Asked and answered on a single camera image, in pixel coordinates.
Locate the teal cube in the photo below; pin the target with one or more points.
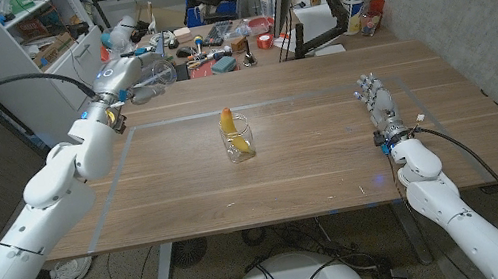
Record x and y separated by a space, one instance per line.
141 51

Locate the yellow banana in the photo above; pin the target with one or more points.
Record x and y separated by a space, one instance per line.
226 120

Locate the red tape roll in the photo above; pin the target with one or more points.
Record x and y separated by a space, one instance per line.
264 41

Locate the white shelf cabinet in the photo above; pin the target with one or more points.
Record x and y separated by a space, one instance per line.
11 52

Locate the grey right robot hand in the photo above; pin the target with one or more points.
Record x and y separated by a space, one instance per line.
382 104

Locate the teal rectangular box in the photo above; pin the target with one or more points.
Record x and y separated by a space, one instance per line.
223 64

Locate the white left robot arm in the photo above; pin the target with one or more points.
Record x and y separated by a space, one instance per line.
12 270

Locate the red cup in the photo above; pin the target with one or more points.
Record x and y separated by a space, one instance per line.
376 6

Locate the black round fan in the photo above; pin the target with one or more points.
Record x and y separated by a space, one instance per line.
189 252

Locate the black computer mouse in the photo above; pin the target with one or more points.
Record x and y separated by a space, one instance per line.
185 52

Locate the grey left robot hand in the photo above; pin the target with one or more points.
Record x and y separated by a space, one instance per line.
119 77

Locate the tall white lidded container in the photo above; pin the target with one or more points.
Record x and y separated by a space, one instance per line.
353 10

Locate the black laptop blue lid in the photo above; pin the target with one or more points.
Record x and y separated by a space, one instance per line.
160 45

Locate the red bowl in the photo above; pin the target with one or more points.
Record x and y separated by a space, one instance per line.
260 25

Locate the cardboard box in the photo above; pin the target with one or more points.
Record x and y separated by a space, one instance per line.
52 51

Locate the blue bin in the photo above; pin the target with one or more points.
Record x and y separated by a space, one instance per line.
195 16

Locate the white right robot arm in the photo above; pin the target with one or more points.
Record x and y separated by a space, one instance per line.
472 229

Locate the glass jar with banana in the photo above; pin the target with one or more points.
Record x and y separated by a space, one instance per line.
231 151

